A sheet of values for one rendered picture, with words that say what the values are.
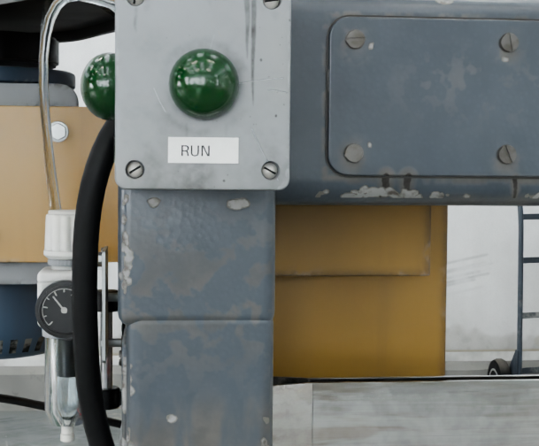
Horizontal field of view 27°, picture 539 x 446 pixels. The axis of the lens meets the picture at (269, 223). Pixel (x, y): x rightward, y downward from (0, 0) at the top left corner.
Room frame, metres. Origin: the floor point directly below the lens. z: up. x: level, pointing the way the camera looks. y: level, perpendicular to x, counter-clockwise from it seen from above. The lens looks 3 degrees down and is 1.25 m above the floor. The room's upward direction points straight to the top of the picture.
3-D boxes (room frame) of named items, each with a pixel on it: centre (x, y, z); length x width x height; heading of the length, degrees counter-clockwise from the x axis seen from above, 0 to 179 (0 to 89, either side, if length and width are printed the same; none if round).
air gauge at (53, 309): (0.71, 0.13, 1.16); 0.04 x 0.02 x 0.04; 96
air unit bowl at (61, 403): (0.74, 0.13, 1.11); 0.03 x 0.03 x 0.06
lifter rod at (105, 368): (0.79, 0.12, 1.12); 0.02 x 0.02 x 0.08
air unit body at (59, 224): (0.73, 0.13, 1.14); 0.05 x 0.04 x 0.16; 6
